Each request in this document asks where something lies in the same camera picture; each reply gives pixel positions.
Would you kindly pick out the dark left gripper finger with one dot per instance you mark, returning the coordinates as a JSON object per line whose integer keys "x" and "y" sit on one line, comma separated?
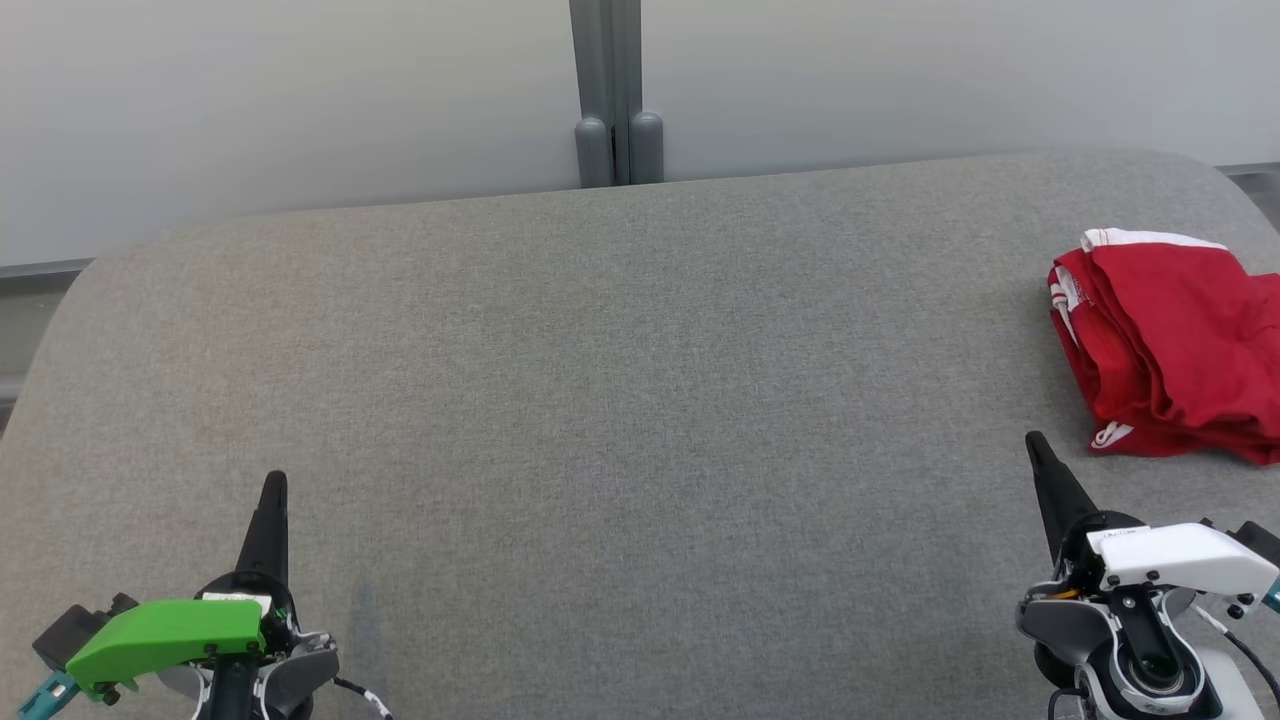
{"x": 268, "y": 540}

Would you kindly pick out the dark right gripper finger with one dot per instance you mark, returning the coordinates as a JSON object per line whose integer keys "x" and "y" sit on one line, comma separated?
{"x": 1055, "y": 500}

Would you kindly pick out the red shorts with white stripe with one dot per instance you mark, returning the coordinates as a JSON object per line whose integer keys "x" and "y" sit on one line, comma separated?
{"x": 1170, "y": 330}

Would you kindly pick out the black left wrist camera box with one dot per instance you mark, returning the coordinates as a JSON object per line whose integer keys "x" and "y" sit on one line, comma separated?
{"x": 75, "y": 630}

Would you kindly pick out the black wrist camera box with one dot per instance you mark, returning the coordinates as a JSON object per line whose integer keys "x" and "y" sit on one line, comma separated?
{"x": 75, "y": 630}
{"x": 1262, "y": 545}

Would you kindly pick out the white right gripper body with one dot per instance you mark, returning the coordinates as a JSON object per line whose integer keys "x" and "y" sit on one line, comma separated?
{"x": 1180, "y": 555}

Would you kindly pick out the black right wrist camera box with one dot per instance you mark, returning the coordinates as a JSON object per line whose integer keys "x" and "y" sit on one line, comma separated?
{"x": 1262, "y": 545}

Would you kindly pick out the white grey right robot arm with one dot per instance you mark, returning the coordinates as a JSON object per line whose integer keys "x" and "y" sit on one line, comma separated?
{"x": 1140, "y": 660}

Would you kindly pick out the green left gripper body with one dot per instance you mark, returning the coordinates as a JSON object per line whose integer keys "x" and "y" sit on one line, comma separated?
{"x": 170, "y": 635}

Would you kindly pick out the grey vertical post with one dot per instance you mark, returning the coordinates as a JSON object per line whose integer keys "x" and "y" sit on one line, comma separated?
{"x": 615, "y": 90}

